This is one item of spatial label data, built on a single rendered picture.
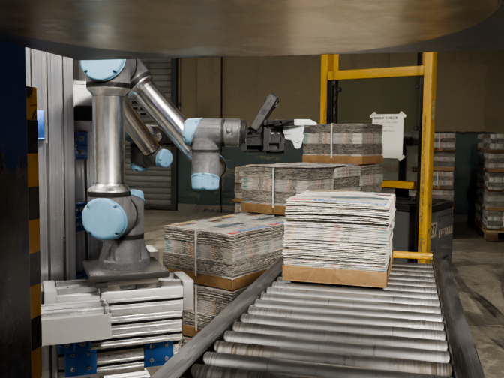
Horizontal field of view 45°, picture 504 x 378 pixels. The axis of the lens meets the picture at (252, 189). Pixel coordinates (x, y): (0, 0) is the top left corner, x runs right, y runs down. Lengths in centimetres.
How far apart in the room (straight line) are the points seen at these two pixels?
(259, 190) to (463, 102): 665
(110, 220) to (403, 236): 267
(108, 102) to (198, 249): 101
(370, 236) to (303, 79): 791
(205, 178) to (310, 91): 790
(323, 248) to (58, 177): 83
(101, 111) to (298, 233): 62
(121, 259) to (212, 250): 72
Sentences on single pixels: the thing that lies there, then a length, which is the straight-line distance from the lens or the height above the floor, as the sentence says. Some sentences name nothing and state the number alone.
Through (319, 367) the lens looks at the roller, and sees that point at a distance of 112.
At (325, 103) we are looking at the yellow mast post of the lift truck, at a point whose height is 143.
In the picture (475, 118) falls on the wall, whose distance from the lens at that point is 935.
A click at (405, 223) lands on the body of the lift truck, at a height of 67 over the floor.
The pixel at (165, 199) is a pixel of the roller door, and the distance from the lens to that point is 1008.
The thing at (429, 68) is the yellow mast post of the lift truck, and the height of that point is 163.
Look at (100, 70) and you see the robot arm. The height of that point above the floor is 137.
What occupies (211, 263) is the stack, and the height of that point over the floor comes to 70.
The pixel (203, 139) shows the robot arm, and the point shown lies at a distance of 159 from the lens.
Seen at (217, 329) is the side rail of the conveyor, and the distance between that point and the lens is 130.
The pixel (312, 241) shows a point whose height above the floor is 92.
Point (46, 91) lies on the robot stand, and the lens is 194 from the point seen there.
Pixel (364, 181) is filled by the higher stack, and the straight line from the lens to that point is 337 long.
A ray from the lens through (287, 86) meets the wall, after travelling 952.
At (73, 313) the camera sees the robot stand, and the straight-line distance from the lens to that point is 171.
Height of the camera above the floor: 120
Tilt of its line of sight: 5 degrees down
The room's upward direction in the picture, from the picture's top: 1 degrees clockwise
